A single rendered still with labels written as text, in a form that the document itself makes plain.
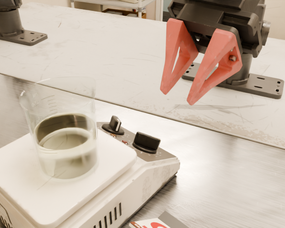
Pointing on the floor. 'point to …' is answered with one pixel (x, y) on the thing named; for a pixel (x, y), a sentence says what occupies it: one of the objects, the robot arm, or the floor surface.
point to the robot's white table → (147, 71)
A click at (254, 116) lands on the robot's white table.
